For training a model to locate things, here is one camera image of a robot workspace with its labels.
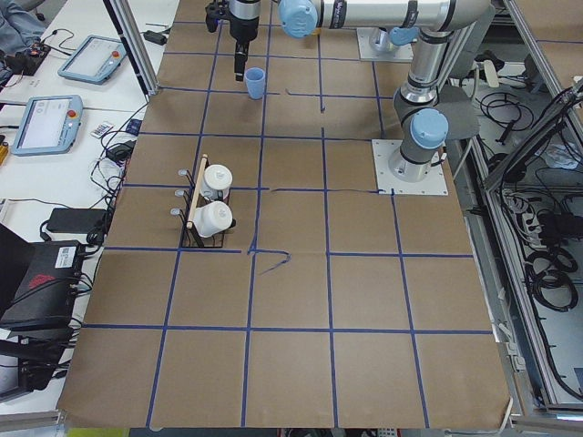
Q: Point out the black wire mug rack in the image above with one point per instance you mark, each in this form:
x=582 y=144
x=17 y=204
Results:
x=192 y=199

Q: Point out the white mug rack end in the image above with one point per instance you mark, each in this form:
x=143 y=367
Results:
x=213 y=218
x=216 y=182

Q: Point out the white mug far rack end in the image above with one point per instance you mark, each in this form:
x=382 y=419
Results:
x=216 y=182

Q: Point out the light blue plastic cup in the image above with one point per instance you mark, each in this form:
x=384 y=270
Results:
x=254 y=79

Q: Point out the black power adapter brick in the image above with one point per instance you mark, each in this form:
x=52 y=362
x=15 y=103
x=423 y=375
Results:
x=73 y=221

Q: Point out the black computer box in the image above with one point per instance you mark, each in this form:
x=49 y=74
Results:
x=39 y=282

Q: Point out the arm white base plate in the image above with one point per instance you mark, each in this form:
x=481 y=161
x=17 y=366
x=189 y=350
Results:
x=402 y=55
x=397 y=176

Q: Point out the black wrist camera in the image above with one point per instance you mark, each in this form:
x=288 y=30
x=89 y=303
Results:
x=215 y=11

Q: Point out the near teach pendant tablet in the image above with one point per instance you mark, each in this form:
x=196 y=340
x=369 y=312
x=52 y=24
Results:
x=48 y=126

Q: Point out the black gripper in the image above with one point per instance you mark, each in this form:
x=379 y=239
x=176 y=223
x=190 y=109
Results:
x=240 y=28

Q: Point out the far teach pendant tablet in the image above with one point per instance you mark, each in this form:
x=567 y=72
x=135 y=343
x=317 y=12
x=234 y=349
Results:
x=94 y=61

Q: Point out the teach pendant tablet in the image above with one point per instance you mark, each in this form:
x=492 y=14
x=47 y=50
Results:
x=48 y=126
x=94 y=61

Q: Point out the white mug near rack end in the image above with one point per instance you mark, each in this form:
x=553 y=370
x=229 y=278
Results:
x=213 y=218

